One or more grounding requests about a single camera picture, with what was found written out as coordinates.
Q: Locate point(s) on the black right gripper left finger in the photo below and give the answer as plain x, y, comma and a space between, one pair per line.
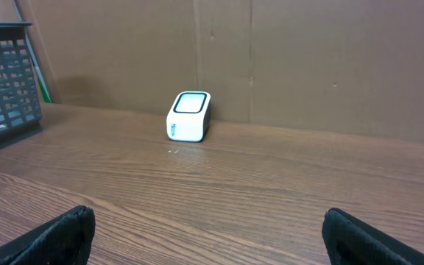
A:
66, 239

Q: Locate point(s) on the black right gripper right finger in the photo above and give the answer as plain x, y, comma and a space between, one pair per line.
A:
350, 241

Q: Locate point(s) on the white barcode scanner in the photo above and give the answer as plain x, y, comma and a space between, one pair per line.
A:
189, 117

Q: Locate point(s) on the grey plastic mesh basket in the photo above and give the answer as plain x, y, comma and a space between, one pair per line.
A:
20, 110

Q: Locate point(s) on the white green pole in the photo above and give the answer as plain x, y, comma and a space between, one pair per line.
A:
41, 81

